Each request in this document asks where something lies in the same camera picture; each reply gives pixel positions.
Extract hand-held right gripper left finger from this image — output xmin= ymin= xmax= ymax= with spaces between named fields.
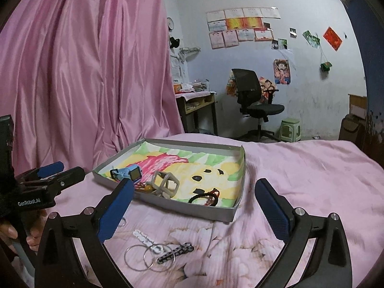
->
xmin=34 ymin=178 xmax=135 ymax=288

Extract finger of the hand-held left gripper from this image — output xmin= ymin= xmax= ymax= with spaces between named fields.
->
xmin=45 ymin=166 xmax=86 ymax=198
xmin=13 ymin=161 xmax=64 ymax=183

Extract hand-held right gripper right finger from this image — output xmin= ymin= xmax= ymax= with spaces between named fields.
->
xmin=254 ymin=178 xmax=353 ymax=288

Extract blue smart watch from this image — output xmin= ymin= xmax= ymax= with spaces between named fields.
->
xmin=110 ymin=165 xmax=142 ymax=183

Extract beige hair claw clip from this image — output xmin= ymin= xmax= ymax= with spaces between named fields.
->
xmin=151 ymin=170 xmax=180 ymax=199

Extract red braided bracelet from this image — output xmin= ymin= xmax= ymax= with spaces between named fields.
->
xmin=202 ymin=188 xmax=220 ymax=207

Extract grey cardboard box tray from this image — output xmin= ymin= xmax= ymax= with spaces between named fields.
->
xmin=92 ymin=138 xmax=247 ymax=223

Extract black hair tie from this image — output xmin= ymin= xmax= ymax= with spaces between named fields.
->
xmin=188 ymin=190 xmax=220 ymax=207

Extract person's left hand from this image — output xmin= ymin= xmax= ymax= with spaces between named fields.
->
xmin=0 ymin=208 xmax=48 ymax=254

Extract white hair clip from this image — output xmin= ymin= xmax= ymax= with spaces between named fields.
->
xmin=132 ymin=229 xmax=164 ymax=254

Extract pink floral blanket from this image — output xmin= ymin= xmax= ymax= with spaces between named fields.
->
xmin=9 ymin=132 xmax=384 ymax=288

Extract black patterned hair clip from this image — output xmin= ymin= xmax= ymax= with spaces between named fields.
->
xmin=156 ymin=241 xmax=194 ymax=265

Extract coloured drawing paper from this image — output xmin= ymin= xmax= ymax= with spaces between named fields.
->
xmin=97 ymin=142 xmax=244 ymax=208

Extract green plastic stool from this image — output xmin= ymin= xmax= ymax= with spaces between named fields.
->
xmin=279 ymin=118 xmax=301 ymax=142

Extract pink curtain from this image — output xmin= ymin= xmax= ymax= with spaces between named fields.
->
xmin=0 ymin=0 xmax=185 ymax=177

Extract wooden desk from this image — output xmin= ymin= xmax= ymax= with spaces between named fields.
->
xmin=175 ymin=91 xmax=218 ymax=135

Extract colourful cartoon hanging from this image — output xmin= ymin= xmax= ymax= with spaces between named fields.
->
xmin=226 ymin=76 xmax=275 ymax=102

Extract black office chair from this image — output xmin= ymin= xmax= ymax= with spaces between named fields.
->
xmin=232 ymin=68 xmax=285 ymax=142

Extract wooden cabinet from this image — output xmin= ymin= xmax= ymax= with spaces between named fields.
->
xmin=348 ymin=94 xmax=368 ymax=117

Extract stack of books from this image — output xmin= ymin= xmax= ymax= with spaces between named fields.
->
xmin=174 ymin=79 xmax=210 ymax=94

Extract blue printed curtain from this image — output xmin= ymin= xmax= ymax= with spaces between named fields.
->
xmin=340 ymin=0 xmax=384 ymax=168

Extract red paper square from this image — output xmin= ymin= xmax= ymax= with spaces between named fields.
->
xmin=323 ymin=26 xmax=343 ymax=51

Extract large silver ring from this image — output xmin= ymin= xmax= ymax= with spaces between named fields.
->
xmin=143 ymin=243 xmax=176 ymax=272
xmin=124 ymin=245 xmax=155 ymax=270

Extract cartoon wall poster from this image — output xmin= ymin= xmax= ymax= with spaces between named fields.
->
xmin=273 ymin=59 xmax=292 ymax=85

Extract green wall photos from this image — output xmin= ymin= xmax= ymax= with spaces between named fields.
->
xmin=302 ymin=30 xmax=320 ymax=48

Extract group of wall certificates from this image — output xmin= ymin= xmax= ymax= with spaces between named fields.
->
xmin=206 ymin=7 xmax=282 ymax=50

